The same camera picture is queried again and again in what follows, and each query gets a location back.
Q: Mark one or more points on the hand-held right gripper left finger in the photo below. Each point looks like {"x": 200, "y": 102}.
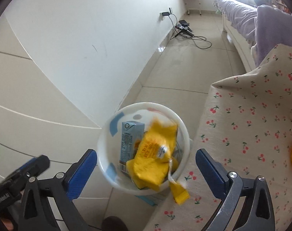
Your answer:
{"x": 82, "y": 170}

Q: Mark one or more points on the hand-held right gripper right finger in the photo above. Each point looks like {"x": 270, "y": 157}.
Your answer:
{"x": 208, "y": 170}

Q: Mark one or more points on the dark shoe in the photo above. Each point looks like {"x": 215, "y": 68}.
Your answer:
{"x": 114, "y": 224}

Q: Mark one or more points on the yellow snack packet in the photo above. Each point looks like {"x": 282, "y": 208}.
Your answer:
{"x": 150, "y": 163}

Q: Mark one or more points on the wall socket with charger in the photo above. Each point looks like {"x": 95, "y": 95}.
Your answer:
{"x": 166, "y": 14}

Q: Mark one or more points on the cherry print beige blanket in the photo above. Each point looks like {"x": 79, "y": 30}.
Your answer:
{"x": 244, "y": 137}

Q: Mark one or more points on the purple bed blanket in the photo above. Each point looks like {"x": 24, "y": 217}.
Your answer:
{"x": 242, "y": 16}

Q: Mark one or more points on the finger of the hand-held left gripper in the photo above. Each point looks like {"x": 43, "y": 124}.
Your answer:
{"x": 34, "y": 164}

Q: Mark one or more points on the black devices on floor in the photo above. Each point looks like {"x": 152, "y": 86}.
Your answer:
{"x": 184, "y": 27}

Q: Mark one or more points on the light blue milk carton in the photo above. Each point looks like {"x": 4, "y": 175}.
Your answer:
{"x": 129, "y": 142}

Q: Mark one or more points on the white plastic waste bin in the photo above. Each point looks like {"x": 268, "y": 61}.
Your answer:
{"x": 112, "y": 168}

